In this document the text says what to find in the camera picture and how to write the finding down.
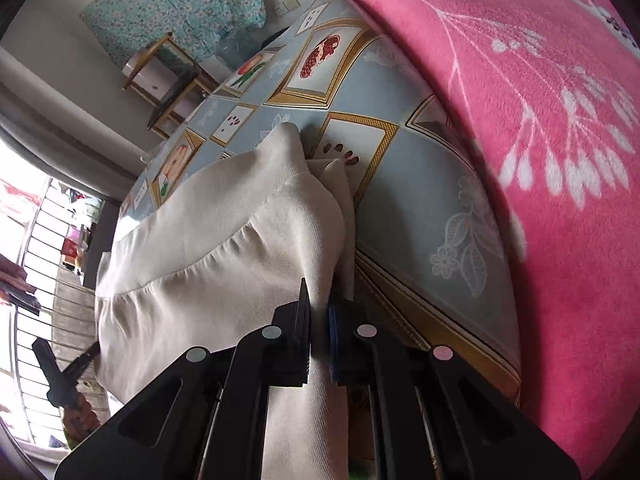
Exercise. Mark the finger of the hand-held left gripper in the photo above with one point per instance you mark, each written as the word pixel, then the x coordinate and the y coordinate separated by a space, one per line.
pixel 82 357

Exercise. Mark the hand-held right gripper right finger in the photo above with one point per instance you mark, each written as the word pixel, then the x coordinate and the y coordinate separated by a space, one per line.
pixel 332 330

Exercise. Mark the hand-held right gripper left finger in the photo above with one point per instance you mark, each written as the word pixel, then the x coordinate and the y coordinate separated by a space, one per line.
pixel 300 320

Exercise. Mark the beige zip jacket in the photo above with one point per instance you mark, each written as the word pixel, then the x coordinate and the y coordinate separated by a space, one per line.
pixel 225 260

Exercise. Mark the hanging dark clothes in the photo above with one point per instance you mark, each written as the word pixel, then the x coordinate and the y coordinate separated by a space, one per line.
pixel 15 280

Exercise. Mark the person's left hand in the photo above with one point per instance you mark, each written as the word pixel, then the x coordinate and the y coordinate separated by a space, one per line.
pixel 85 417

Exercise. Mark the metal window railing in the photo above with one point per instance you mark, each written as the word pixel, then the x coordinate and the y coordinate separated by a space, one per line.
pixel 35 360

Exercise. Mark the dark grey cabinet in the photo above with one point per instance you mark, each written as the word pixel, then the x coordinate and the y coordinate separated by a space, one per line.
pixel 102 230

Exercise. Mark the patterned blue tablecloth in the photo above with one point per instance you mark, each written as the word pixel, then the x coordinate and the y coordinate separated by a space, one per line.
pixel 425 210

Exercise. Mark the grey curtain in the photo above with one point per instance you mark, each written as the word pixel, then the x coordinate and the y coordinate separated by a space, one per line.
pixel 60 150

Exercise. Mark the wooden chair with black seat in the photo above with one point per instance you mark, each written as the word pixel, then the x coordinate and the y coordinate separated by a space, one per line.
pixel 187 100

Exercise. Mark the clear empty water jug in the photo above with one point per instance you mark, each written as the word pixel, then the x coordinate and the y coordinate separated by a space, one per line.
pixel 235 45

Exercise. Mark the white box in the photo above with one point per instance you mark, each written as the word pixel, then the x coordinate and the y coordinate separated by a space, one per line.
pixel 150 77

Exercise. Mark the pink flowered blanket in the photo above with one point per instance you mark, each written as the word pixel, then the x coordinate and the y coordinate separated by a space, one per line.
pixel 400 35

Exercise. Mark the teal floral cloth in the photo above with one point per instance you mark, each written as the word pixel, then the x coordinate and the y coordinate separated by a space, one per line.
pixel 175 0

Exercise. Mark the white wall socket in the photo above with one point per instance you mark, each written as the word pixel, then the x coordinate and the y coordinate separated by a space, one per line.
pixel 287 6

